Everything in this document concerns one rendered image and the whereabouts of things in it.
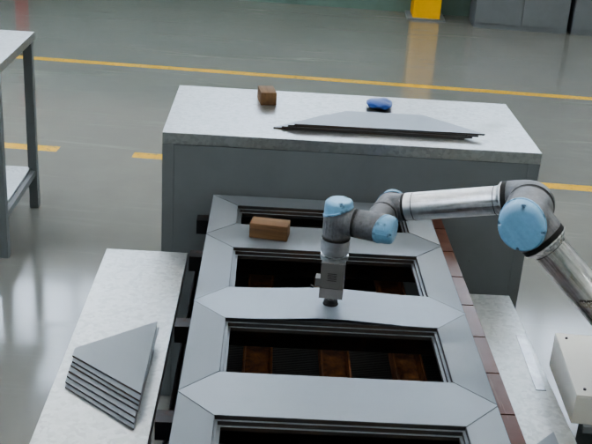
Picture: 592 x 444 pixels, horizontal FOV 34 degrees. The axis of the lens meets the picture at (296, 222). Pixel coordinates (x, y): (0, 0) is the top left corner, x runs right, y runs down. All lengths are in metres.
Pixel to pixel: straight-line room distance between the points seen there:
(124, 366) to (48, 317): 1.90
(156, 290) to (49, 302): 1.60
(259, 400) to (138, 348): 0.44
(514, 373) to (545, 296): 2.07
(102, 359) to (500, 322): 1.24
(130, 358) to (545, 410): 1.09
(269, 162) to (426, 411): 1.36
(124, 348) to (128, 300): 0.34
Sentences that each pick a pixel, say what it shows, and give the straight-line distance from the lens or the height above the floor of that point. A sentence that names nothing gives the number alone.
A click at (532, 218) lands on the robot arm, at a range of 2.35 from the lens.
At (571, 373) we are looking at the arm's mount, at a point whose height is 0.77.
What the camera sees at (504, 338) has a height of 0.68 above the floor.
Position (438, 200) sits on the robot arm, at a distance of 2.56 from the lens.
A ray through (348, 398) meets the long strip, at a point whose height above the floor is 0.85.
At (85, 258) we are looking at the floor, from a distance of 4.88.
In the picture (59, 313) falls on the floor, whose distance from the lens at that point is 4.39.
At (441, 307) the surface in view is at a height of 0.85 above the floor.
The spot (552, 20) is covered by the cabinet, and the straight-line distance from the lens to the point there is 11.08.
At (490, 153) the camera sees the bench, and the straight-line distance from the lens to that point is 3.43.
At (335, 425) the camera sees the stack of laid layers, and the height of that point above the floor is 0.84.
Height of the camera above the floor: 2.10
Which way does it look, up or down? 23 degrees down
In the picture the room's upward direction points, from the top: 4 degrees clockwise
